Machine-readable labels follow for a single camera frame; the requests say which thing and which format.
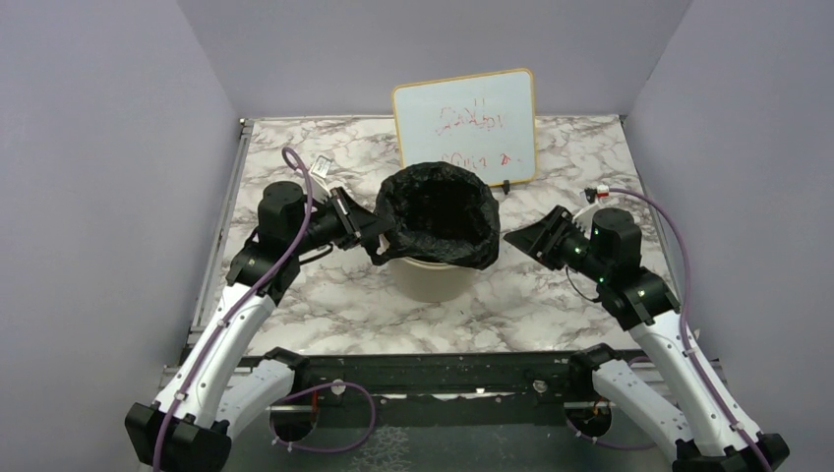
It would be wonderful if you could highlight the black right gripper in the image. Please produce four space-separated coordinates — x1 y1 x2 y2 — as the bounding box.
505 205 611 283

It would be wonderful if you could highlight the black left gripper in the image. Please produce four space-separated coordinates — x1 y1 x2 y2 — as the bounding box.
290 187 395 257

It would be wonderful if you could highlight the beige cylindrical trash bin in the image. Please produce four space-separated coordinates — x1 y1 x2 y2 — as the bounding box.
386 257 478 303

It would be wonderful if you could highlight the black plastic trash bag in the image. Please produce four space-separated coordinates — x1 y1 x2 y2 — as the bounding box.
367 161 501 270

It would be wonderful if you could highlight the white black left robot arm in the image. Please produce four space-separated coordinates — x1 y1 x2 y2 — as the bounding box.
125 181 394 471

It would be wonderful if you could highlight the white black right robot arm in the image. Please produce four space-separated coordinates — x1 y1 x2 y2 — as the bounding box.
505 206 790 471

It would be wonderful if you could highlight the yellow framed whiteboard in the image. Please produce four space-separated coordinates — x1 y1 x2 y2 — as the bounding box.
390 68 538 187

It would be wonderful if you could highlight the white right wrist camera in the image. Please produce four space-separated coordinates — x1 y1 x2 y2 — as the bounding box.
572 184 610 231

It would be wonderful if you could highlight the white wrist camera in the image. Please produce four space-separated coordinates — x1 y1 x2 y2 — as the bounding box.
309 155 333 202
572 184 610 231

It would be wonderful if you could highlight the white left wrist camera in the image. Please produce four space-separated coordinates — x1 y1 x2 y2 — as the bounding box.
309 155 333 202

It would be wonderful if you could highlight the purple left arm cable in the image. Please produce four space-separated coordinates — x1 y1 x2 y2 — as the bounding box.
151 147 316 472

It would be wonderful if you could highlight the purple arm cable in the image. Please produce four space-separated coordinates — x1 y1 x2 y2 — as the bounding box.
151 147 316 472
606 188 775 472

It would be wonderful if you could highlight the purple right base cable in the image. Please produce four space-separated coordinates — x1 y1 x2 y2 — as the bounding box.
565 354 659 452

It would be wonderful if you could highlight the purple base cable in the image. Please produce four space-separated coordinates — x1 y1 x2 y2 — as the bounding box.
268 382 378 455
565 354 659 452

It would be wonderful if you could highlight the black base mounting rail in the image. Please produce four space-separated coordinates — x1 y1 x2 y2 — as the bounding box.
263 347 601 427

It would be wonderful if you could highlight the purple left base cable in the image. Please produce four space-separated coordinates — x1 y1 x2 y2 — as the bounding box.
268 382 378 455

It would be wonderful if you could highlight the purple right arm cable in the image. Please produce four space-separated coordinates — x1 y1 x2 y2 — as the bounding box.
606 188 775 472

